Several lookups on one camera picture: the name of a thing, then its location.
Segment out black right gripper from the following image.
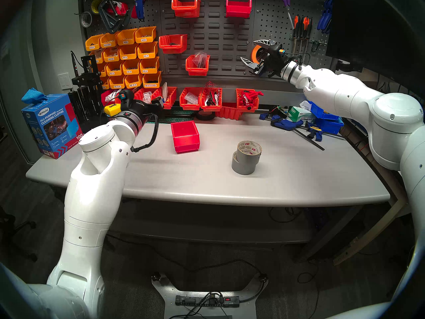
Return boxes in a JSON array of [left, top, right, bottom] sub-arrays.
[[240, 40, 289, 78]]

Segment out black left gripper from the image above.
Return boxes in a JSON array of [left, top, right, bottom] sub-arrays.
[[125, 96, 165, 123]]

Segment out red storage bin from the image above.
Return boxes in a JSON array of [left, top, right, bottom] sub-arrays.
[[171, 121, 200, 154]]

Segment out Kimtech tissue box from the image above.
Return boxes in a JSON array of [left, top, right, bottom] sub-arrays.
[[287, 106, 314, 123]]

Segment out blue cleaning cloths box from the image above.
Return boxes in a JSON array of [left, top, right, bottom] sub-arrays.
[[22, 94, 85, 159]]

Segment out yellow bin labelled M4-0.7 HEX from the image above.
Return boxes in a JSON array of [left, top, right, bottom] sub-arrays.
[[143, 71, 162, 88]]

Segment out green cutting mat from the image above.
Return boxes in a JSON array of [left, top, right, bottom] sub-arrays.
[[156, 110, 196, 124]]

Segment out yellow bin labelled M2.5-5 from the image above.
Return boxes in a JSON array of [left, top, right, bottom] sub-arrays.
[[125, 73, 144, 88]]

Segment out yellow bin labelled M3-6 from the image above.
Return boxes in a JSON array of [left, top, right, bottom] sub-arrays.
[[139, 56, 160, 74]]

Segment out yellow bin labelled M3-8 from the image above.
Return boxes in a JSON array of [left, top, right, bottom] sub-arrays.
[[122, 59, 141, 75]]

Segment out yellow tape measure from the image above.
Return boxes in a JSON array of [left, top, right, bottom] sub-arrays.
[[104, 103, 124, 117]]

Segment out orange black screwdriver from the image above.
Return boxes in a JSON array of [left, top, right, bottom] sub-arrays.
[[297, 17, 307, 61], [290, 15, 300, 61], [302, 18, 313, 64]]

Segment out deep red plastic bin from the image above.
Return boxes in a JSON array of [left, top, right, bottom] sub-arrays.
[[226, 0, 252, 19]]

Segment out yellow bin labelled M3-4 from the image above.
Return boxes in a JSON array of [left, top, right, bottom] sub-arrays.
[[137, 42, 159, 59]]

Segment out yellow bin labelled M4-6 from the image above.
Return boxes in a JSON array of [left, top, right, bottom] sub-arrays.
[[119, 45, 139, 60]]

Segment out purple scissors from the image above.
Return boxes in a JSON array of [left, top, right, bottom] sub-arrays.
[[276, 0, 294, 28]]

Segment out yellow bin labelled M3X6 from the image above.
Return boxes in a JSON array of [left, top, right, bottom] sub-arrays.
[[134, 26, 157, 44]]

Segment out black metal stand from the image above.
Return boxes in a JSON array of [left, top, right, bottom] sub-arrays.
[[68, 55, 108, 134]]

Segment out yellow bin labelled M3X8 BAO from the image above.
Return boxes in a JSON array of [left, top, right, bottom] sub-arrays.
[[100, 33, 118, 49]]

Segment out yellow bin labelled M3X14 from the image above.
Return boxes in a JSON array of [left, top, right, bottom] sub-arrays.
[[85, 35, 103, 52]]

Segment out black soldering iron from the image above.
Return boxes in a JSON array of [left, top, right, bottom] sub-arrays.
[[70, 51, 81, 78]]

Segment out blue bar clamp yellow label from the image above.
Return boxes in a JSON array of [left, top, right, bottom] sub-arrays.
[[307, 122, 346, 142]]

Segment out red long lighter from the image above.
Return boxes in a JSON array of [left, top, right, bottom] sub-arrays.
[[131, 0, 150, 19]]

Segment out dark grey C-clamp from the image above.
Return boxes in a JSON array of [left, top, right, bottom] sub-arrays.
[[98, 0, 130, 34]]

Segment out black monitor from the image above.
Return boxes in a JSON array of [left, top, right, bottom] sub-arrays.
[[325, 0, 425, 99]]

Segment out blue cloth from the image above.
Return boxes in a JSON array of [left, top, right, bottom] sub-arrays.
[[22, 88, 48, 104]]

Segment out black chair base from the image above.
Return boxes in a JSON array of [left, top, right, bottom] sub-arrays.
[[0, 205, 37, 262]]

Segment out black power strip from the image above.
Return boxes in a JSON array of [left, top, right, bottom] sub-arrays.
[[175, 295, 240, 308]]

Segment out wooden side table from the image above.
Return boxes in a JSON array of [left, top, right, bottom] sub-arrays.
[[334, 136, 415, 266]]

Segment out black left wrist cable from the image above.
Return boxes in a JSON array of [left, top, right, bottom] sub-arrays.
[[130, 113, 159, 153]]

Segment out grey pegboard wall panel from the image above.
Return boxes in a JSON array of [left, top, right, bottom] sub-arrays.
[[79, 0, 339, 86]]

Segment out red handled tool set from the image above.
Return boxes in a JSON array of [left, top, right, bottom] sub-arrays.
[[241, 89, 264, 110]]

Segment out blue handled pliers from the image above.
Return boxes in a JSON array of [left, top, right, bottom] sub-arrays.
[[317, 0, 333, 35]]

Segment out grey workbench frame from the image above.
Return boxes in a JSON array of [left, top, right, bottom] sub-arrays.
[[50, 185, 364, 259]]

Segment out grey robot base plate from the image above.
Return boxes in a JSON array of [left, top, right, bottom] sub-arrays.
[[152, 272, 269, 319]]

